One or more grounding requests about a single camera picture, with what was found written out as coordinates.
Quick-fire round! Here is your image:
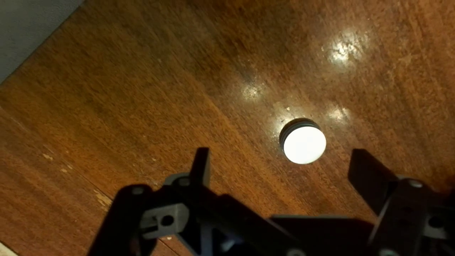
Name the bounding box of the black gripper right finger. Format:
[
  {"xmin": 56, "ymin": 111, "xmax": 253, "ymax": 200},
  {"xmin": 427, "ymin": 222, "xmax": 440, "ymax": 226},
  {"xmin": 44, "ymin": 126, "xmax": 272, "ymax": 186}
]
[{"xmin": 349, "ymin": 149, "xmax": 398, "ymax": 215}]

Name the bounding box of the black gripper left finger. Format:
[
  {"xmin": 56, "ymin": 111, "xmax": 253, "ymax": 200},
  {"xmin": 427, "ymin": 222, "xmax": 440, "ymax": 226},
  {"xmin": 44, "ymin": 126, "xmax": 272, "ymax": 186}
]
[{"xmin": 189, "ymin": 148, "xmax": 211, "ymax": 185}]

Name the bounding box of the small white round lid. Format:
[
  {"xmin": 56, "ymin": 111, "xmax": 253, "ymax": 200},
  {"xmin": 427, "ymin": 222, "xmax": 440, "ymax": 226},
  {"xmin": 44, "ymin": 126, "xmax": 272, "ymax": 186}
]
[{"xmin": 279, "ymin": 118, "xmax": 327, "ymax": 165}]

